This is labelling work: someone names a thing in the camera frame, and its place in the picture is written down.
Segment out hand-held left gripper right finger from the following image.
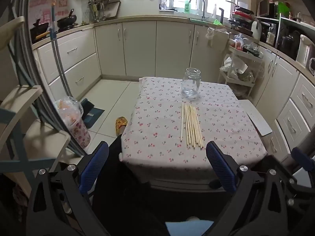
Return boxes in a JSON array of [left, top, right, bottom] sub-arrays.
[[205, 141, 289, 236]]

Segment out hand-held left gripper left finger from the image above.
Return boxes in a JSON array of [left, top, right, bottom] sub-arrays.
[[26, 141, 110, 236]]

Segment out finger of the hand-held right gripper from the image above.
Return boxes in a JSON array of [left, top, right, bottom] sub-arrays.
[[287, 147, 315, 217]]

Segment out bunch of wooden chopsticks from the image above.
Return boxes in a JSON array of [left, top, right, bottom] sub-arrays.
[[184, 104, 204, 149]]

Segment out clear glass jar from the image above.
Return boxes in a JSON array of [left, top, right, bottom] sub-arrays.
[[181, 67, 201, 101]]

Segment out hanging kitchen utensils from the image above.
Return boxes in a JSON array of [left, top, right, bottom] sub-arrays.
[[89, 2, 106, 22]]

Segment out black table foot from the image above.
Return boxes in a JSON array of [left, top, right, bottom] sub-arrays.
[[209, 179, 223, 190]]

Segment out floral trash bin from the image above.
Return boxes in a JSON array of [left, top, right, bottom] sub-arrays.
[[70, 118, 91, 149]]

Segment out yellow patterned slipper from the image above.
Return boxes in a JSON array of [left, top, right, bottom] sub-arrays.
[[115, 117, 129, 136]]

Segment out person's leg in black pants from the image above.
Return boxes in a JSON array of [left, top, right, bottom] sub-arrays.
[[92, 135, 173, 236]]

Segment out blue dustpan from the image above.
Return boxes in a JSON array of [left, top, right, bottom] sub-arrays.
[[80, 98, 106, 129]]

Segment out white stool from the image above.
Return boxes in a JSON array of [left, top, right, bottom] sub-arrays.
[[237, 100, 273, 137]]

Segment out clear plastic bin bag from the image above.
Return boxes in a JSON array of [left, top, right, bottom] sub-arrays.
[[55, 96, 83, 128]]

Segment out light blue cloth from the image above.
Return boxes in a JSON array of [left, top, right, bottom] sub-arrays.
[[165, 220, 214, 236]]

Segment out cherry print tablecloth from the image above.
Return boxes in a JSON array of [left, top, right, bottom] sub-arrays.
[[119, 77, 268, 177]]

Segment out cream cabinet with drawers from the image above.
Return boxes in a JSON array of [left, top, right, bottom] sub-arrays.
[[253, 44, 315, 163]]

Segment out grey mop pole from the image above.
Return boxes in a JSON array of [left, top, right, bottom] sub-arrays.
[[49, 28, 68, 97], [51, 1, 73, 97]]

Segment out beige and teal shelf unit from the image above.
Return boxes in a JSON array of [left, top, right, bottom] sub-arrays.
[[0, 16, 72, 202]]

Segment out white plastic bag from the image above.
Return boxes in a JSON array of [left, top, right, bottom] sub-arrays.
[[220, 55, 248, 79]]

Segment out cream drawer cabinet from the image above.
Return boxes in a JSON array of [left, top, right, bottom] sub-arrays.
[[32, 26, 102, 101]]

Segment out white thermo pot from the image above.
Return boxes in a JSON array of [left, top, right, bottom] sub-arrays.
[[296, 34, 313, 67]]

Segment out white rolling cart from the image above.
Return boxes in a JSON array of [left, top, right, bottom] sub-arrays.
[[218, 38, 265, 99]]

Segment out black rice cooker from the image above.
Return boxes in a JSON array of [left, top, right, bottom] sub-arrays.
[[281, 28, 302, 57]]

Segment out bagged groceries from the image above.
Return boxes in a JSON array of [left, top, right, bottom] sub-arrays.
[[230, 34, 261, 54]]

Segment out cream sink base cabinet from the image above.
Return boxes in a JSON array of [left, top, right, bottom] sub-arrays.
[[94, 17, 230, 85]]

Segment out clear plastic bottle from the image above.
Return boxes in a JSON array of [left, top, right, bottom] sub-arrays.
[[266, 25, 275, 46]]

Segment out hanging clear plastic bag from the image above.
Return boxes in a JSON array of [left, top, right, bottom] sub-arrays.
[[206, 27, 229, 47]]

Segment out white plastic jug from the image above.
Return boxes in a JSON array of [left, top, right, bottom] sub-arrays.
[[251, 20, 261, 41]]

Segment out white counter shelf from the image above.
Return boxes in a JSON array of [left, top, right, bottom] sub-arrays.
[[255, 16, 315, 62]]

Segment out black cooking pot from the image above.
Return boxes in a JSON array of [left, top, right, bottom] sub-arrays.
[[30, 18, 51, 42]]

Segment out black wok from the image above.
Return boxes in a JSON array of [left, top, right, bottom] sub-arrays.
[[57, 8, 77, 29]]

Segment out dish rack with pans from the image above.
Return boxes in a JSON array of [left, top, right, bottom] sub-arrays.
[[225, 0, 255, 36]]

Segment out white hanging tray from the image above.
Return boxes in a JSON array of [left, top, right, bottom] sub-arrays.
[[105, 1, 121, 19]]

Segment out microwave oven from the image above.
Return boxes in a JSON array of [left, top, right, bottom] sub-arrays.
[[257, 0, 280, 19]]

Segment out chrome kitchen faucet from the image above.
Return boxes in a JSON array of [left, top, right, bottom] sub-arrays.
[[189, 0, 209, 21]]

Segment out pink wall poster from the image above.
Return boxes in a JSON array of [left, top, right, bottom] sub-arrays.
[[28, 0, 68, 30]]

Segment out black wire rack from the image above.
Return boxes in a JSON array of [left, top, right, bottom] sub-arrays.
[[159, 0, 174, 11]]

